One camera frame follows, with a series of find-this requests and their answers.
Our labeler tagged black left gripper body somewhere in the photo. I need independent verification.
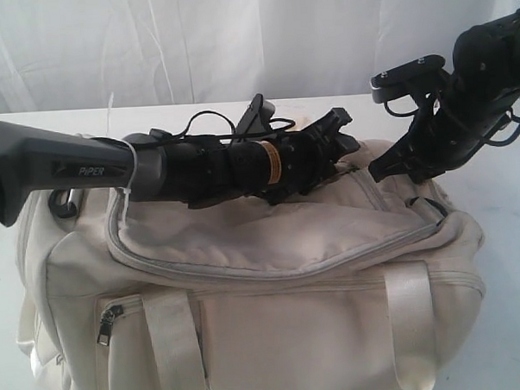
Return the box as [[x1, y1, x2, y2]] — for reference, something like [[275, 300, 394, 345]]
[[261, 107, 352, 201]]

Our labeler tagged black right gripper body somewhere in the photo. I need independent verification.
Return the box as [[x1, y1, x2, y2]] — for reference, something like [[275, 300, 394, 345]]
[[408, 72, 511, 171]]

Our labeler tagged cream duffel bag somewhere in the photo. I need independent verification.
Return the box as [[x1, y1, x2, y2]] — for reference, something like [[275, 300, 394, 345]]
[[17, 140, 486, 390]]

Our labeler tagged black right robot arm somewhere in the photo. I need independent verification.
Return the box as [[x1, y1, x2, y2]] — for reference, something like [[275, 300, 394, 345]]
[[368, 9, 520, 184]]

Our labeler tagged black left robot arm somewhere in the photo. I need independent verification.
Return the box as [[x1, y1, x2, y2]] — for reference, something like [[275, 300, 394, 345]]
[[0, 108, 360, 227]]

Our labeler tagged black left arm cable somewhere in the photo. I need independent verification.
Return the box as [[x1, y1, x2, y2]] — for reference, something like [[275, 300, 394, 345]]
[[130, 106, 293, 149]]

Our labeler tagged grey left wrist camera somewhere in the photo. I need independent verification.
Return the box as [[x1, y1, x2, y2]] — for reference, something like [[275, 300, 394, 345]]
[[235, 93, 275, 142]]

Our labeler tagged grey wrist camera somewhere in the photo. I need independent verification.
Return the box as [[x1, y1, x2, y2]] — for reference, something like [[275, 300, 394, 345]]
[[235, 93, 275, 142], [370, 54, 446, 104]]

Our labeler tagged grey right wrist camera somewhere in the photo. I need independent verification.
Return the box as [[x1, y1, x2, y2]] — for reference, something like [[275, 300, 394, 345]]
[[370, 54, 446, 104]]

